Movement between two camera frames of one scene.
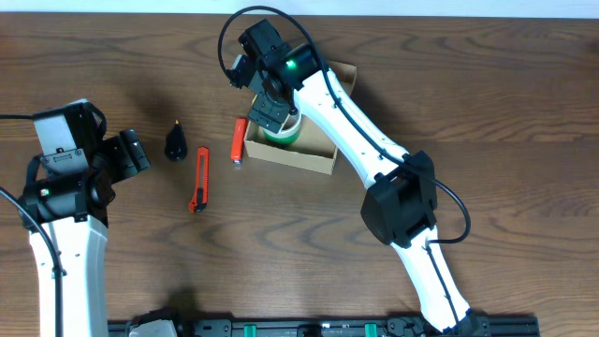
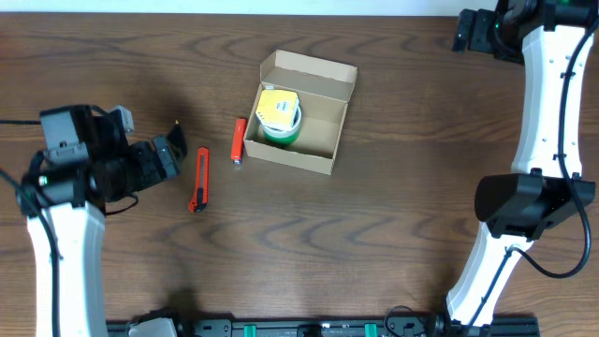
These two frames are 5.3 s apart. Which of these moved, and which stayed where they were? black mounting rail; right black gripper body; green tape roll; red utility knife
Moved: right black gripper body
Stayed: red utility knife; black mounting rail; green tape roll
